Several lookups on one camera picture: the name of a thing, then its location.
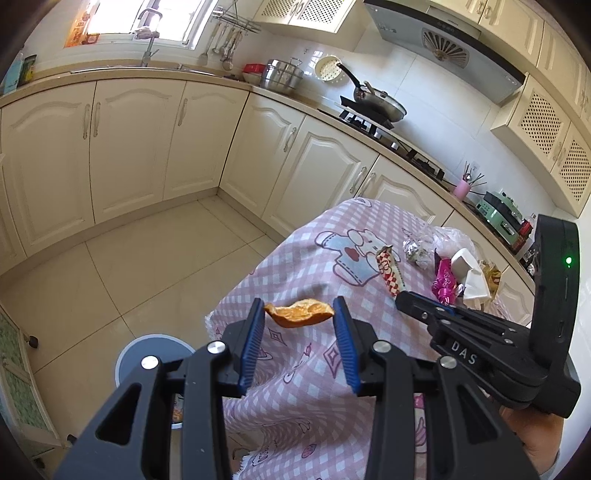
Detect magenta snack wrapper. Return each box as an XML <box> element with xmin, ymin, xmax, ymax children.
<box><xmin>431</xmin><ymin>256</ymin><xmax>465</xmax><ymax>305</ymax></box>

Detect white paper tissue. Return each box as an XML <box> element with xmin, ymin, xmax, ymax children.
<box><xmin>451</xmin><ymin>248</ymin><xmax>491</xmax><ymax>310</ymax></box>

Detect orange peel slice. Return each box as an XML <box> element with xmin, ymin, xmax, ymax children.
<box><xmin>264</xmin><ymin>299</ymin><xmax>335</xmax><ymax>328</ymax></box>

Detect gold snack bag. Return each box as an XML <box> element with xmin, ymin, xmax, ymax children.
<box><xmin>479</xmin><ymin>260</ymin><xmax>502</xmax><ymax>300</ymax></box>

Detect blue trash bin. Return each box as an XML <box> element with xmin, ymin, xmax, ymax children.
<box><xmin>114</xmin><ymin>334</ymin><xmax>198</xmax><ymax>431</ymax></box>

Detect kitchen faucet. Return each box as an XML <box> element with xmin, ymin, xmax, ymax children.
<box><xmin>134</xmin><ymin>7</ymin><xmax>162</xmax><ymax>68</ymax></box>

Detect person right hand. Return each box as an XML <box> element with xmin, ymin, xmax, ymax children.
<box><xmin>499</xmin><ymin>406</ymin><xmax>564</xmax><ymax>478</ymax></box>

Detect red soda bottle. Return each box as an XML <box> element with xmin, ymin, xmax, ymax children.
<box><xmin>514</xmin><ymin>213</ymin><xmax>537</xmax><ymax>253</ymax></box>

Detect clear plastic bag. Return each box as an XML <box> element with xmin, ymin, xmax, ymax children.
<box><xmin>432</xmin><ymin>227</ymin><xmax>479</xmax><ymax>258</ymax></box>

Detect green electric cooker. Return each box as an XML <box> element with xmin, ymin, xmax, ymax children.
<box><xmin>477</xmin><ymin>191</ymin><xmax>524</xmax><ymax>247</ymax></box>

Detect pink checkered tablecloth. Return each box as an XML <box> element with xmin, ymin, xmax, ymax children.
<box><xmin>205</xmin><ymin>198</ymin><xmax>436</xmax><ymax>479</ymax></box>

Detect crumpled silver foil wrapper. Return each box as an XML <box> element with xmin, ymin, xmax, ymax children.
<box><xmin>403</xmin><ymin>233</ymin><xmax>435</xmax><ymax>270</ymax></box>

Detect red white snack wrapper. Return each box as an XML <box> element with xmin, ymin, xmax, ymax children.
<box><xmin>376</xmin><ymin>245</ymin><xmax>406</xmax><ymax>298</ymax></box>

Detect pink utensil holder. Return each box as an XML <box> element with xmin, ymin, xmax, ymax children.
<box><xmin>453</xmin><ymin>162</ymin><xmax>487</xmax><ymax>200</ymax></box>

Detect cream upper cabinets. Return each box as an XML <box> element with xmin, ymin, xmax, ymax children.
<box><xmin>254</xmin><ymin>1</ymin><xmax>590</xmax><ymax>216</ymax></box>

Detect gas stove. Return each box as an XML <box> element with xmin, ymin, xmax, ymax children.
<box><xmin>318</xmin><ymin>97</ymin><xmax>446</xmax><ymax>183</ymax></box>

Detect cream base cabinets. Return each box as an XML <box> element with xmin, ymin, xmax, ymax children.
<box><xmin>1</xmin><ymin>69</ymin><xmax>534</xmax><ymax>322</ymax></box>

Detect frying pan with lid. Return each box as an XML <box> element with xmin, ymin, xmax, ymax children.
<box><xmin>337</xmin><ymin>62</ymin><xmax>407</xmax><ymax>123</ymax></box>

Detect range hood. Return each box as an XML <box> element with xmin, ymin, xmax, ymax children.
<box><xmin>363</xmin><ymin>1</ymin><xmax>526</xmax><ymax>104</ymax></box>

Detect cream colander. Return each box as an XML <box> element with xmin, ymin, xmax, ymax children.
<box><xmin>315</xmin><ymin>55</ymin><xmax>342</xmax><ymax>84</ymax></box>

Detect stainless steel pot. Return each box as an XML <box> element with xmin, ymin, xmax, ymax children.
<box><xmin>259</xmin><ymin>59</ymin><xmax>304</xmax><ymax>96</ymax></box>

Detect hanging utensil rack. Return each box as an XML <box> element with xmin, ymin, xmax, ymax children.
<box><xmin>197</xmin><ymin>1</ymin><xmax>262</xmax><ymax>72</ymax></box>

